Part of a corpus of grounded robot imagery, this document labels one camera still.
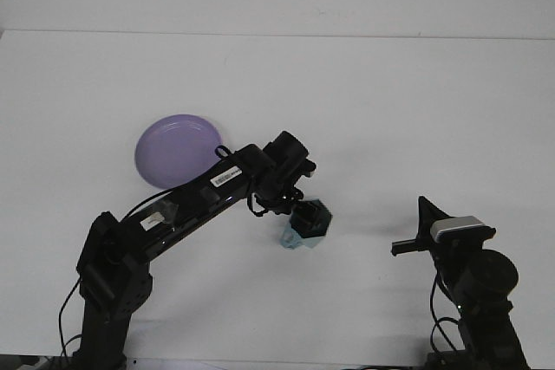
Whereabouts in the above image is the pale blue faceted cup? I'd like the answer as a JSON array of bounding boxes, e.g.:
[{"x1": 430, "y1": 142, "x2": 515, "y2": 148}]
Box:
[{"x1": 277, "y1": 198, "x2": 334, "y2": 252}]

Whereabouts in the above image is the pale purple round plate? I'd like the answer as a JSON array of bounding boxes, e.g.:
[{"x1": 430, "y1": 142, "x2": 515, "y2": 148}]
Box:
[{"x1": 134, "y1": 114, "x2": 225, "y2": 191}]

